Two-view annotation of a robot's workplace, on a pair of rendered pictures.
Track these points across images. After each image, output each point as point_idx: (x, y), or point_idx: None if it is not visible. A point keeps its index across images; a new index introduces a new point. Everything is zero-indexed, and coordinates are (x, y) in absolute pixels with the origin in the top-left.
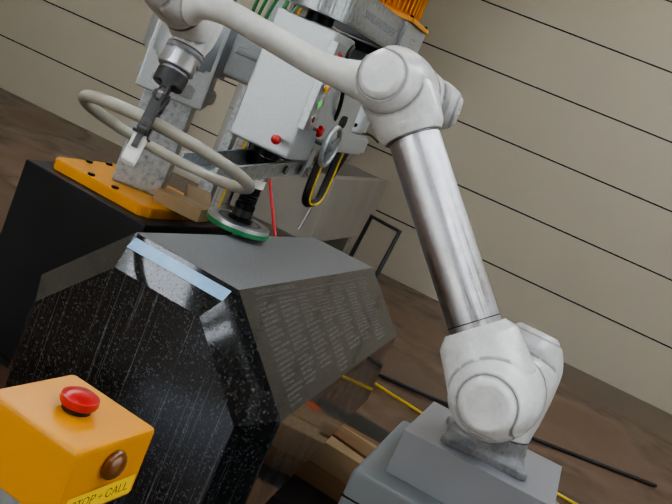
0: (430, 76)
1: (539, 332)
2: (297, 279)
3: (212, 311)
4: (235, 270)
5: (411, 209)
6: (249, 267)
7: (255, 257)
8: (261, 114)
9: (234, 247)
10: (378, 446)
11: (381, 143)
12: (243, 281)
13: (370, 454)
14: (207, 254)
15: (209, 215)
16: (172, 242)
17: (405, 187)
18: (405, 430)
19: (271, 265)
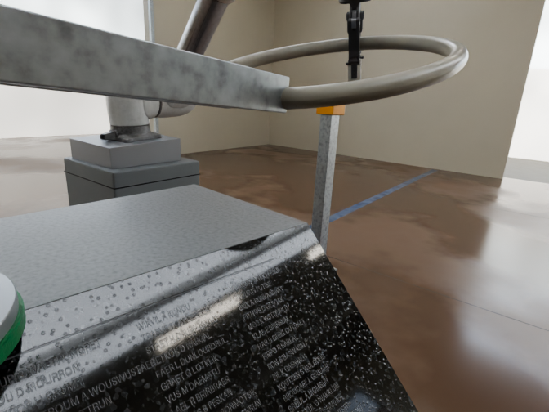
0: None
1: None
2: (8, 217)
3: None
4: (163, 203)
5: (213, 33)
6: (117, 215)
7: (40, 244)
8: None
9: (69, 258)
10: (167, 165)
11: (229, 2)
12: (171, 192)
13: (179, 163)
14: (190, 217)
15: (9, 334)
16: (247, 222)
17: (218, 24)
18: (180, 138)
19: (24, 234)
